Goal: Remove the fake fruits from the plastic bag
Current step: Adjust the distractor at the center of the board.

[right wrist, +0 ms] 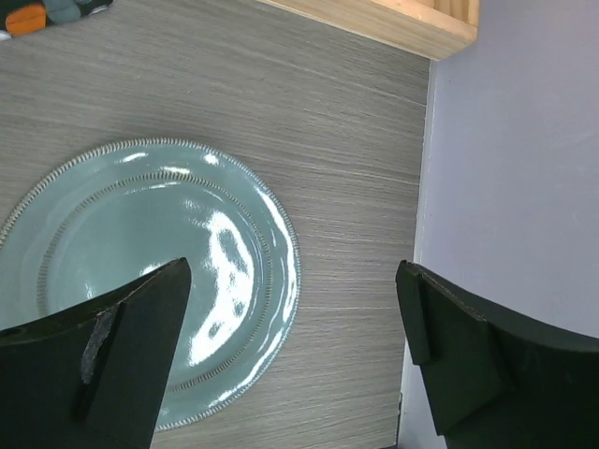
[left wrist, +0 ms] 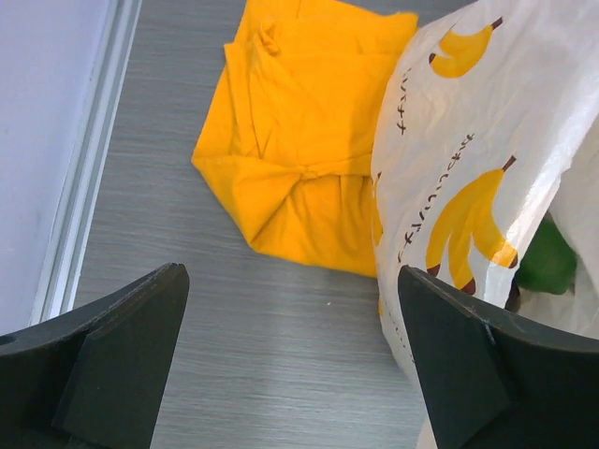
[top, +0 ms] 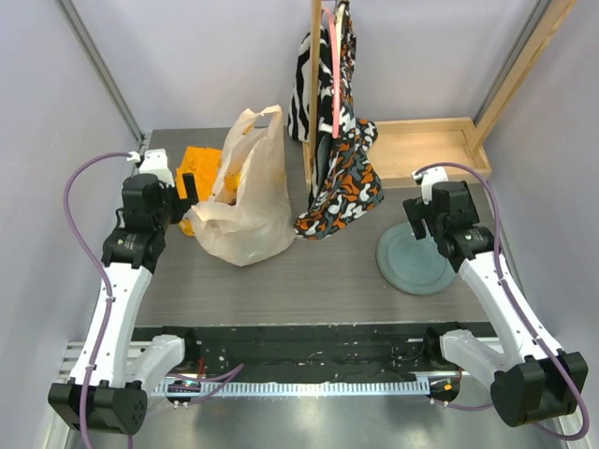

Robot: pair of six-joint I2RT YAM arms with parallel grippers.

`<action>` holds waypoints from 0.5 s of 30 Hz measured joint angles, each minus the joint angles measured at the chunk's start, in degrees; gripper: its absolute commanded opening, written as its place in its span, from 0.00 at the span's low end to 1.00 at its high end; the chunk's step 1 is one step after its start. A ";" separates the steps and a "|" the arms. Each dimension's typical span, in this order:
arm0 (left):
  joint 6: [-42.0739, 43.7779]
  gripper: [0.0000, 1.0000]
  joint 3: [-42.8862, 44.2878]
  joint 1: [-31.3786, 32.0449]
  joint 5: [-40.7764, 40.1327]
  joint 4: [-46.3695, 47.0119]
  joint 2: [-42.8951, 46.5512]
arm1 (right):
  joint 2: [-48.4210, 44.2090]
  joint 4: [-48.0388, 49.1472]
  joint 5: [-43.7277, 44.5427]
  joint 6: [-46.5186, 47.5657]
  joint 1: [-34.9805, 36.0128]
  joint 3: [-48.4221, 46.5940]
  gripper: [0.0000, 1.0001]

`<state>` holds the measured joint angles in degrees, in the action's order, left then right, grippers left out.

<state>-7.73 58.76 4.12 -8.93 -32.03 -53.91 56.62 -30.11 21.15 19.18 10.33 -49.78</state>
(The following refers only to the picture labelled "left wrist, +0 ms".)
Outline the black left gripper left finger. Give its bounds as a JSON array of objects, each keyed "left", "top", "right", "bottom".
[{"left": 1, "top": 263, "right": 189, "bottom": 448}]

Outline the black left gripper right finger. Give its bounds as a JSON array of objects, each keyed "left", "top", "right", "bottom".
[{"left": 398, "top": 266, "right": 598, "bottom": 448}]

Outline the green fake fruit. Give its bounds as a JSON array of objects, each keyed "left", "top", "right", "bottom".
[{"left": 515, "top": 217, "right": 577, "bottom": 296}]

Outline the banana print plastic bag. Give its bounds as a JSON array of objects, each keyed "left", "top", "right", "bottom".
[{"left": 372, "top": 0, "right": 599, "bottom": 449}]

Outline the folded orange cloth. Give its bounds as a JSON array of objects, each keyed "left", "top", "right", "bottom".
[{"left": 191, "top": 1, "right": 418, "bottom": 277}]

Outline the aluminium frame rail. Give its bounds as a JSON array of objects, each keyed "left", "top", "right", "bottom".
[{"left": 29, "top": 1, "right": 142, "bottom": 326}]

